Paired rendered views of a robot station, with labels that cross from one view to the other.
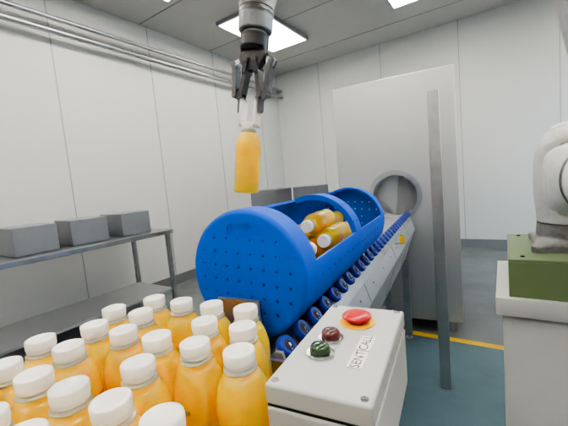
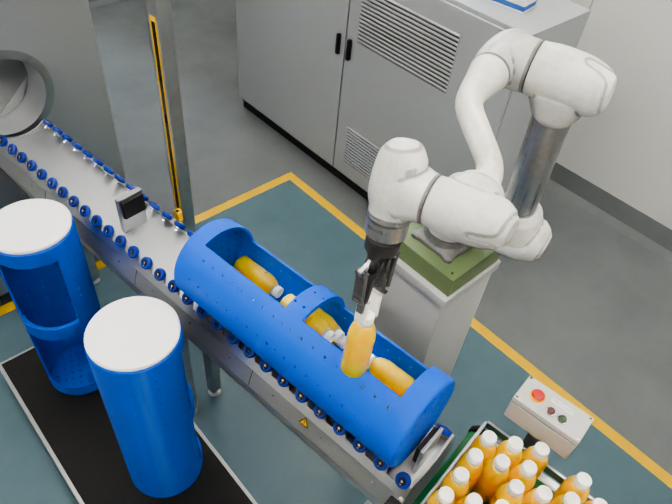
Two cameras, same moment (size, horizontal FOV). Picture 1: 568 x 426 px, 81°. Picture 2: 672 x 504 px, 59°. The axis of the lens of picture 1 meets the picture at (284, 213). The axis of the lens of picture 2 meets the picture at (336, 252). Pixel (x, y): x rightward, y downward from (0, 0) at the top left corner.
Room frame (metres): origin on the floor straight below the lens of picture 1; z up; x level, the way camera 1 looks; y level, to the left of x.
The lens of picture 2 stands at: (0.85, 0.94, 2.51)
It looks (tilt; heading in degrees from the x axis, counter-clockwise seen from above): 45 degrees down; 279
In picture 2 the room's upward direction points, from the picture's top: 7 degrees clockwise
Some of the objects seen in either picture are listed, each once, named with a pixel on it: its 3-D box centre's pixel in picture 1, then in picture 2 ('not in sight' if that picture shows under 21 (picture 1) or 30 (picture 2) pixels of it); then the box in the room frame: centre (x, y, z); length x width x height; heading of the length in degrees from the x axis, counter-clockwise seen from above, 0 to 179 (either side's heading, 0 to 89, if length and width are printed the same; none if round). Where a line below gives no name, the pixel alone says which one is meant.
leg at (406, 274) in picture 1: (406, 298); (82, 240); (2.45, -0.88, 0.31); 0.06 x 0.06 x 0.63; 63
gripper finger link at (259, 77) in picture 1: (259, 79); (381, 272); (0.90, 0.03, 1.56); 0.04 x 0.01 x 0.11; 152
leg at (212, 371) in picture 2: not in sight; (210, 353); (1.58, -0.43, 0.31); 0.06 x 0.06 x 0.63; 63
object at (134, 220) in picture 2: not in sight; (132, 211); (1.86, -0.50, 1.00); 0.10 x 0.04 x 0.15; 63
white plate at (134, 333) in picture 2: not in sight; (133, 332); (1.59, 0.01, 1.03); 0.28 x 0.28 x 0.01
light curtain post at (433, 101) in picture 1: (439, 244); (181, 185); (1.85, -0.86, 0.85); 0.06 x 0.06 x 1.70; 63
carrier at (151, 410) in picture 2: not in sight; (152, 408); (1.59, 0.01, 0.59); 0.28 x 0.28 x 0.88
